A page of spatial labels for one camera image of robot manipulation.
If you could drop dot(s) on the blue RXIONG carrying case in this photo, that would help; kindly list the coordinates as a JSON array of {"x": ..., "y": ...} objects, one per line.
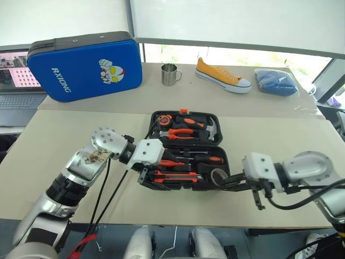
[{"x": 86, "y": 70}]

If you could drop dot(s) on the orange black utility knife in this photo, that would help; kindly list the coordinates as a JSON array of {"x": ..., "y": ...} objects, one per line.
[{"x": 175, "y": 176}]

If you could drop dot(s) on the orange black tape measure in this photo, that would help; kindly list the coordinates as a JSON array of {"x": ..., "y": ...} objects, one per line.
[{"x": 164, "y": 119}]

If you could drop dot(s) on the white roller blind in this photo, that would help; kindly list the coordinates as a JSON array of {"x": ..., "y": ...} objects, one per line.
[{"x": 237, "y": 19}]

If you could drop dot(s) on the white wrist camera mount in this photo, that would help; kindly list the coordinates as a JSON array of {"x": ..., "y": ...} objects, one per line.
[
  {"x": 147, "y": 152},
  {"x": 258, "y": 167}
]

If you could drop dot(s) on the stainless steel mug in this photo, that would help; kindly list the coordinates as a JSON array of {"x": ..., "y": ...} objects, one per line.
[{"x": 169, "y": 75}]

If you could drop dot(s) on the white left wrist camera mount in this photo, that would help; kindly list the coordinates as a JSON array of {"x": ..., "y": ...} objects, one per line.
[{"x": 147, "y": 152}]

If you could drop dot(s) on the grey rounded robot leg shell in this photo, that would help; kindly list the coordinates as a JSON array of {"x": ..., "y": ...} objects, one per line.
[
  {"x": 206, "y": 244},
  {"x": 138, "y": 244}
]

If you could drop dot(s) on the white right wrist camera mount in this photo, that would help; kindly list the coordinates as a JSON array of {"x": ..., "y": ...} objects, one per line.
[{"x": 258, "y": 167}]

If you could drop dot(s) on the black electrical tape roll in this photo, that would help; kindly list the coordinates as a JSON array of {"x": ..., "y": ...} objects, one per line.
[{"x": 218, "y": 176}]

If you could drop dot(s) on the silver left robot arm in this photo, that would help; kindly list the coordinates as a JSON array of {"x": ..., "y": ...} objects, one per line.
[{"x": 81, "y": 164}]

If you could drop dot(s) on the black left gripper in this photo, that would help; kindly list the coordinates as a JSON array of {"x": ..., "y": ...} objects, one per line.
[{"x": 143, "y": 175}]

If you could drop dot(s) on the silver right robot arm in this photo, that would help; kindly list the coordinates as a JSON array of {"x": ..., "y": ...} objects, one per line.
[{"x": 310, "y": 167}]

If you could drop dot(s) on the black tool case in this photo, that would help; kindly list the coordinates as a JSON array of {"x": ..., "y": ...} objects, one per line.
[{"x": 186, "y": 147}]

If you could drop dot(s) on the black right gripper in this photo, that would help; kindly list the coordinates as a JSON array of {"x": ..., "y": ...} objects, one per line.
[{"x": 260, "y": 189}]

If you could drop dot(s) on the grey laptop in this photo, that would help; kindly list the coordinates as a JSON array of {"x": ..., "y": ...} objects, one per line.
[{"x": 19, "y": 89}]

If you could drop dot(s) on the blue folded cloth in bag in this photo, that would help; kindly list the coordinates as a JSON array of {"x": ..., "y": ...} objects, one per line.
[{"x": 276, "y": 82}]

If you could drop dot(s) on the yellow canvas sneaker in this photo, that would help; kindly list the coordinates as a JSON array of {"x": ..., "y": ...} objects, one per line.
[{"x": 221, "y": 76}]

